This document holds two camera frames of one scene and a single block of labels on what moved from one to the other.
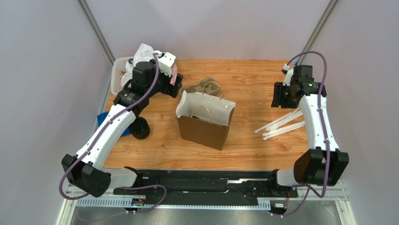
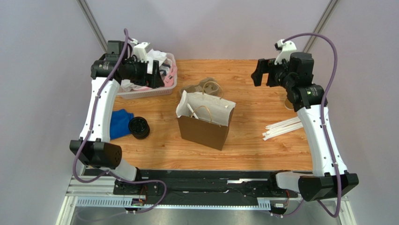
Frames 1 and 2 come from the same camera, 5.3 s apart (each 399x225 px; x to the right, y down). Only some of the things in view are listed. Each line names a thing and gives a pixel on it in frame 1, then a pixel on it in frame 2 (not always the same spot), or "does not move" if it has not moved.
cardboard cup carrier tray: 208,86 does not move
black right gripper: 278,95 to 262,72
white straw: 284,119 to 192,110
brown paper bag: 204,117 does not move
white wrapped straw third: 283,130 does not move
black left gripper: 170,89 to 154,80
